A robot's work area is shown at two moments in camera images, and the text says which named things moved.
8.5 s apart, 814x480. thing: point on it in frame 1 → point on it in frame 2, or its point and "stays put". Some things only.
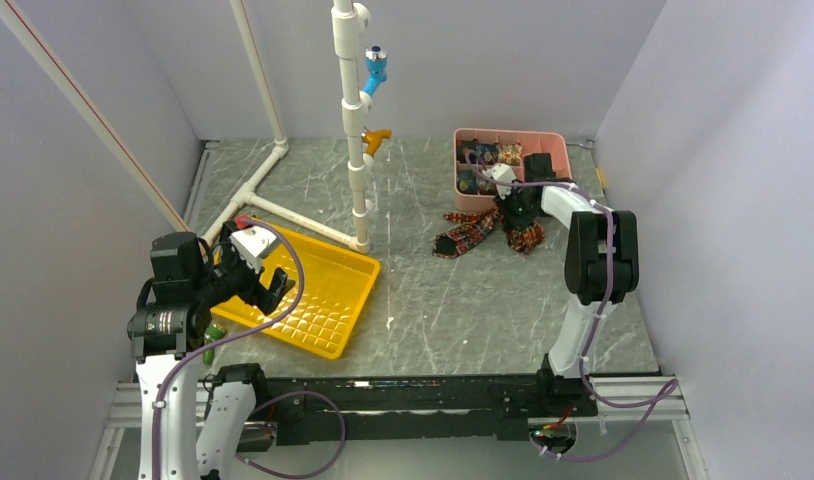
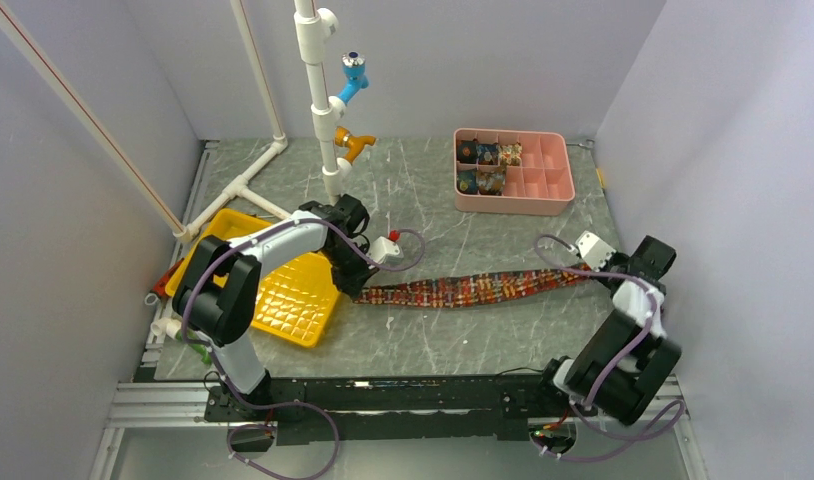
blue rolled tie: x=490 y=153 stays put
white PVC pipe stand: x=348 y=19 → x=313 y=25
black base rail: x=312 y=410 stays put
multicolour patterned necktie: x=453 y=239 → x=451 y=291
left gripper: x=254 y=292 → x=352 y=284
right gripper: x=512 y=222 → x=615 y=258
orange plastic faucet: x=373 y=139 → x=353 y=144
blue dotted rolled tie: x=467 y=181 stays put
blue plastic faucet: x=375 y=65 → x=355 y=74
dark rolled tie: x=465 y=144 stays put
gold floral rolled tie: x=510 y=153 stays put
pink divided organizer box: x=488 y=148 stays put
